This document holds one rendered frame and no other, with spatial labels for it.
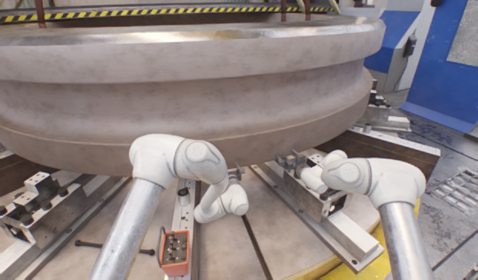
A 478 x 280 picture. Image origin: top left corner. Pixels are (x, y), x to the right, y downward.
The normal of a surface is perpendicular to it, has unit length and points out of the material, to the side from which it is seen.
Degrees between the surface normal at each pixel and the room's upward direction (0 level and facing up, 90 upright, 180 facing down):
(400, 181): 27
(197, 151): 36
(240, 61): 90
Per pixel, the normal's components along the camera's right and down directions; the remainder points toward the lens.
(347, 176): -0.29, -0.25
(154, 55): 0.09, 0.47
